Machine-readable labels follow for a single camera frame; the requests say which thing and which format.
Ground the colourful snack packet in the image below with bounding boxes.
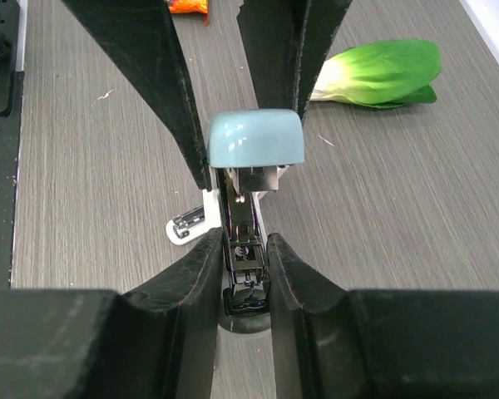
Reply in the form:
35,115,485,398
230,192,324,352
166,0,209,26

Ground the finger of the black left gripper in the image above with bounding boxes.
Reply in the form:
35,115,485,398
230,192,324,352
64,0,212,191
237,0,352,119

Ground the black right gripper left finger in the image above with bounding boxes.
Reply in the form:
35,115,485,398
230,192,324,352
0,229,223,398

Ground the green bok choy toy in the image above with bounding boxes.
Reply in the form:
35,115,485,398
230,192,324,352
310,39,442,109

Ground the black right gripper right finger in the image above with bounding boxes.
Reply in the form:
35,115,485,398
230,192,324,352
267,234,499,398

